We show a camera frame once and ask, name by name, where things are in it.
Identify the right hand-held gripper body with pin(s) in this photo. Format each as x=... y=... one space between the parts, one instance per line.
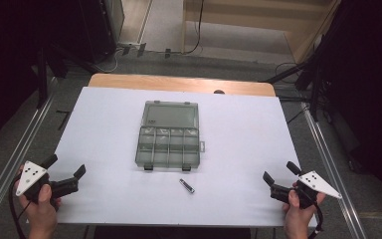
x=313 y=186

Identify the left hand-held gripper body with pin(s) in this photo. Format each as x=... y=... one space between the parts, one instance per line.
x=30 y=174

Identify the clear plastic compartment box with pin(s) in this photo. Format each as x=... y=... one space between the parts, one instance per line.
x=169 y=136

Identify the person's right hand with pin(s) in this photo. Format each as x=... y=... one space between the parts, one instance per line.
x=296 y=215

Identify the person's left hand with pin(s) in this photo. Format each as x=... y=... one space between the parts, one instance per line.
x=43 y=212

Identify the white board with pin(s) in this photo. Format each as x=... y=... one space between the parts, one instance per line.
x=238 y=139

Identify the black metal stand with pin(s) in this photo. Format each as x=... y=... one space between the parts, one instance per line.
x=42 y=76
x=315 y=83

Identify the small dark round knob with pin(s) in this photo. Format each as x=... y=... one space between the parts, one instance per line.
x=219 y=92

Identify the black curtain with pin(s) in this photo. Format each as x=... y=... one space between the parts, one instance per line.
x=6 y=49
x=371 y=83

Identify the black cabinet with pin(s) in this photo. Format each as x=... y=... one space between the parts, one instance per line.
x=96 y=26

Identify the wooden table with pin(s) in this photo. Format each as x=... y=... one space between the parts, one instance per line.
x=179 y=83

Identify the light wooden furniture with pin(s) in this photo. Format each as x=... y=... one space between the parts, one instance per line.
x=245 y=13

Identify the aluminium rail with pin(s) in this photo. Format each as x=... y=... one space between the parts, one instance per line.
x=16 y=156
x=331 y=172

